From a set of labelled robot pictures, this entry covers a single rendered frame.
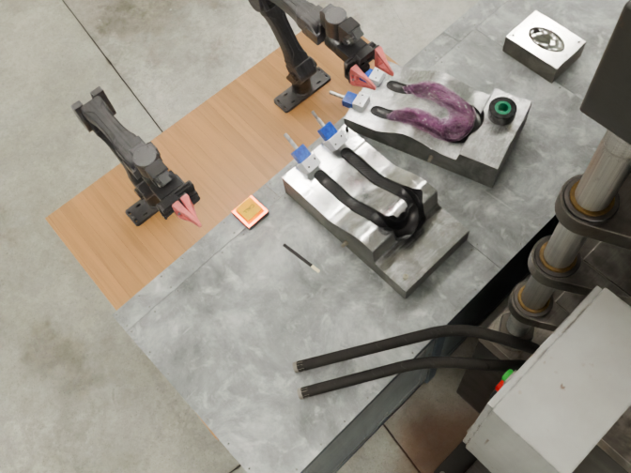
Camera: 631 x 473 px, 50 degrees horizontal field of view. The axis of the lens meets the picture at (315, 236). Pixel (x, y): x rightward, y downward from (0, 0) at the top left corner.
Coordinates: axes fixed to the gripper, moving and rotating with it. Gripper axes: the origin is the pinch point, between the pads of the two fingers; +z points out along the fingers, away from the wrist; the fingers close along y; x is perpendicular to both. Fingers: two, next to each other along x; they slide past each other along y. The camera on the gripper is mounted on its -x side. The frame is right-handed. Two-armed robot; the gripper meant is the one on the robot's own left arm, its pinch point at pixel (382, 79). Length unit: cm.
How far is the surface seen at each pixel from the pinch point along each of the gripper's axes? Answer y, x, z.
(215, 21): 31, 125, -153
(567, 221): -16, -35, 63
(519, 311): -16, 13, 64
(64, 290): -108, 122, -79
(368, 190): -13.6, 30.3, 9.7
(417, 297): -24, 38, 41
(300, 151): -20.8, 25.7, -11.5
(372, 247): -26.4, 25.2, 24.9
